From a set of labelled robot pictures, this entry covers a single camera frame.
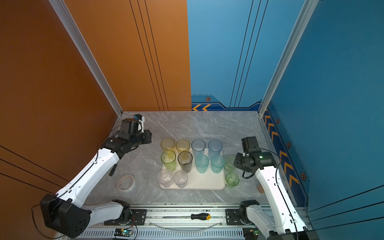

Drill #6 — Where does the pale green glass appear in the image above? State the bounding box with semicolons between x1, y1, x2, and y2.
224;154;236;173

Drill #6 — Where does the green short glass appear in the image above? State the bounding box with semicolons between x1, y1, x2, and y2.
225;172;240;188

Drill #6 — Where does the teal glass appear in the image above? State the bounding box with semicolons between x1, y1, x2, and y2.
211;155;226;174
195;155;210;174

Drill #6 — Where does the yellow ribbed glass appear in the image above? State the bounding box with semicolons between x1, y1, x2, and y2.
161;138;176;151

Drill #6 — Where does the blue tall glass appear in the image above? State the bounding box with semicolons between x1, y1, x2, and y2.
208;140;223;159

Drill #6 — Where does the clear glass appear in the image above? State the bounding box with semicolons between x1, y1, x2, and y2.
174;170;188;189
158;169;174;188

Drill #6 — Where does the yellow tall glass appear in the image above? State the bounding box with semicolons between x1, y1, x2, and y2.
176;139;191;153

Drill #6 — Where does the light blue glass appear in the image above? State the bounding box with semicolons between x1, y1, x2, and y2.
191;139;206;158

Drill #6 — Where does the grey smoked glass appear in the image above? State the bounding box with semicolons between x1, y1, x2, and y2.
178;151;193;173

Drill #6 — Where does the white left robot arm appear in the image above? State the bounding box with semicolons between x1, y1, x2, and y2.
39;114;152;239

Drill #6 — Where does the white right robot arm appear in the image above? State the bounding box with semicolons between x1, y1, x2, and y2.
234;137;319;240

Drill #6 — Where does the cream rectangular tray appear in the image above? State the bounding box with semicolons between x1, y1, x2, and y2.
159;147;226;191

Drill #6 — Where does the brown bottle black cap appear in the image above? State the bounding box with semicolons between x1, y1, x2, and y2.
257;185;265;194

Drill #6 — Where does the black marker pen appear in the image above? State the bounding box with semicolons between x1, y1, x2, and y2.
109;164;117;177

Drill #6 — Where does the tape roll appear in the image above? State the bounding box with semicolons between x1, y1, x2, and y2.
117;175;136;193

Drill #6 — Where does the right green circuit board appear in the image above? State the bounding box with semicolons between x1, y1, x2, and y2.
243;228;266;240

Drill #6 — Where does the green circuit board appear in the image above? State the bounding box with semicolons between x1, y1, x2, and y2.
114;228;135;239
243;228;266;240

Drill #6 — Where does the black yellow screwdriver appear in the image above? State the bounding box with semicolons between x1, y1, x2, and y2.
163;213;211;221

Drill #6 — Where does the left green circuit board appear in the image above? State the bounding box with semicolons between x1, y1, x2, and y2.
114;228;135;239

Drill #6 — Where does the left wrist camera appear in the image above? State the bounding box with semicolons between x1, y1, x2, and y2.
134;114;145;133

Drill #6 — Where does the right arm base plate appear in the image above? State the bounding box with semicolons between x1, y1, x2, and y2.
226;208;269;227

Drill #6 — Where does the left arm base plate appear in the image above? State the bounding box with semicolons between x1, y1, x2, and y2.
104;209;147;226

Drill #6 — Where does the aluminium front rail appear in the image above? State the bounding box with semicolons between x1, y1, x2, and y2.
76;204;280;240

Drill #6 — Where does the clear cable on rail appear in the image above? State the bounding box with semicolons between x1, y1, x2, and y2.
147;220;224;232

